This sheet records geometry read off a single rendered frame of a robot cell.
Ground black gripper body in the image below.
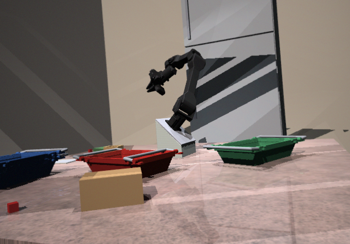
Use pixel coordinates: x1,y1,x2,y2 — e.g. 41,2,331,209
155,71,169,96

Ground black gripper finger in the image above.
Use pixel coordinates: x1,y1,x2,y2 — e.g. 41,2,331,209
146,80,156,89
147,84,156,92

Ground small red block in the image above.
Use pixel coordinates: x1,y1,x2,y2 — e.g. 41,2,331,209
7,201,19,213

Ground red plastic tray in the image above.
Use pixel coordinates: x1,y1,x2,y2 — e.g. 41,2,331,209
76,149,183,178

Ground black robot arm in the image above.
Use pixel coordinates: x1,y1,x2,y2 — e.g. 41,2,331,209
149,49,206,131

